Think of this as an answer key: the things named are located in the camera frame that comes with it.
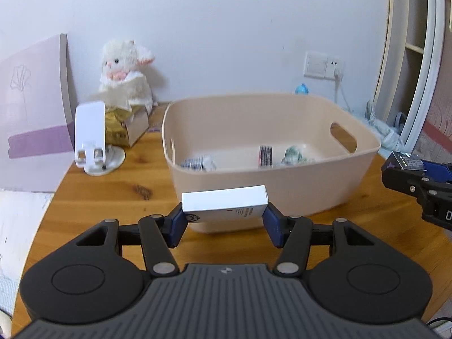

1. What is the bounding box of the green checked cloth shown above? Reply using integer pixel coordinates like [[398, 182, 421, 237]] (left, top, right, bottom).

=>
[[281, 145, 315, 165]]

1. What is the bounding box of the white curved mirror frame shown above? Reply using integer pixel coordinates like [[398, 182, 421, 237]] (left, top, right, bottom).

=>
[[399, 0, 446, 145]]

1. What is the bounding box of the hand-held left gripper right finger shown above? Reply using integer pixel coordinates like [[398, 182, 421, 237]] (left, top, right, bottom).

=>
[[262, 203, 377, 276]]

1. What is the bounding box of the beige plastic storage basket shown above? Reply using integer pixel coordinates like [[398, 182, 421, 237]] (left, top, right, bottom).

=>
[[162, 94, 382, 234]]

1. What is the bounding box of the white pillow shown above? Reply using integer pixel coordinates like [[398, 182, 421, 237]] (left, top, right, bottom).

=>
[[0, 189, 55, 279]]

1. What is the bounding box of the light blue cloth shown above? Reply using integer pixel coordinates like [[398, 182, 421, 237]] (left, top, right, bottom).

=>
[[365, 99, 405, 152]]

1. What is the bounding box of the white wall switch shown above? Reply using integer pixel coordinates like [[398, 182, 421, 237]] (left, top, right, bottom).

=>
[[304, 51, 329, 78]]

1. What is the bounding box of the white plug with cable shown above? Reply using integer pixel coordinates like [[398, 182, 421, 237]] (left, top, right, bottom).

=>
[[333, 69, 354, 112]]

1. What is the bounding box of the white plush lamb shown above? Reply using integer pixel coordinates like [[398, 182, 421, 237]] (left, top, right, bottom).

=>
[[97, 40, 158, 108]]

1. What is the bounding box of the pink purple flower board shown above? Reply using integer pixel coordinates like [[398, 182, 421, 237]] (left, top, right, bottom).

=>
[[0, 33, 77, 192]]

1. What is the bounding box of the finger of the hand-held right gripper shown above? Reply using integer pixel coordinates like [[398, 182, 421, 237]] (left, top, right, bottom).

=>
[[423, 160, 452, 185], [381, 164, 429, 202]]

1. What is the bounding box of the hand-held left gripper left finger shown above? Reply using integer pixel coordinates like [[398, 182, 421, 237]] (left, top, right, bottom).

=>
[[72, 201, 186, 277]]

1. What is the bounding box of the white wall outlet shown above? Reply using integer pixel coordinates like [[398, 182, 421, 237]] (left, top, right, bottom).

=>
[[325, 56, 345, 80]]

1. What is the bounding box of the small black starred box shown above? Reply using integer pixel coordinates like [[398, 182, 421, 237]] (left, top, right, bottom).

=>
[[391, 151, 427, 172]]

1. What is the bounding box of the long cartoon printed box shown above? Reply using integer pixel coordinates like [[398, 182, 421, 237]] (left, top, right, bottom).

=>
[[258, 145, 273, 168]]

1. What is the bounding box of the small white box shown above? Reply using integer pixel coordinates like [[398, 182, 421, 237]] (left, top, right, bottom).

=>
[[181, 185, 269, 224]]

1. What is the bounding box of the blue checked bedsheet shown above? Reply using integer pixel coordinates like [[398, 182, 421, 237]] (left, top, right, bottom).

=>
[[0, 275, 22, 313]]

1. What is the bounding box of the gold tissue box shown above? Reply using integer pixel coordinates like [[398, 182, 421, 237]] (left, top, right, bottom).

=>
[[88, 78, 151, 148]]

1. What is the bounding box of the white phone stand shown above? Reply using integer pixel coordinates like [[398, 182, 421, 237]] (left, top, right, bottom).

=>
[[74, 101, 126, 176]]

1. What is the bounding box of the blue white patterned packet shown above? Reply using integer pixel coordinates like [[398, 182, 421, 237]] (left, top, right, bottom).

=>
[[180, 155, 217, 173]]

